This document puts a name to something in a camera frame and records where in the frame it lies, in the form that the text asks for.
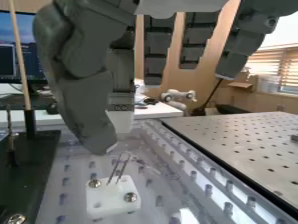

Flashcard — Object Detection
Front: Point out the thin stick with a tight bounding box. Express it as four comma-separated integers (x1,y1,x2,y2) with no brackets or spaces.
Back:
7,0,37,138

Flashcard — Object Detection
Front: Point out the white desk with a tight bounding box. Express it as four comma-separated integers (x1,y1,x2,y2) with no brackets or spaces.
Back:
0,100,186,128

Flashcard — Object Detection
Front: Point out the black plate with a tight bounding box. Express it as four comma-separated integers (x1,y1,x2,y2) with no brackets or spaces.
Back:
0,129,63,224

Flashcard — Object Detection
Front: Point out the small white jointed device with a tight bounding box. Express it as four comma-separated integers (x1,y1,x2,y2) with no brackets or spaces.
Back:
160,88,198,111

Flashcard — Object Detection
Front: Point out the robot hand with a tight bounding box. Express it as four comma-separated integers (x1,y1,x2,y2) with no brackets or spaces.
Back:
32,0,298,156

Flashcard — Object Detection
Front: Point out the white block with screws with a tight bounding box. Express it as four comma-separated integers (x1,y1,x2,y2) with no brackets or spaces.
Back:
85,174,143,220

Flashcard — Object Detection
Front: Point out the clear box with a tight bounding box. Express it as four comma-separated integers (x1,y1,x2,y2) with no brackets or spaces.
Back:
0,118,298,224

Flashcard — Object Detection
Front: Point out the computer monitor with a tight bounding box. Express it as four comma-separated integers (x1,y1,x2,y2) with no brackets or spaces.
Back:
0,9,48,85

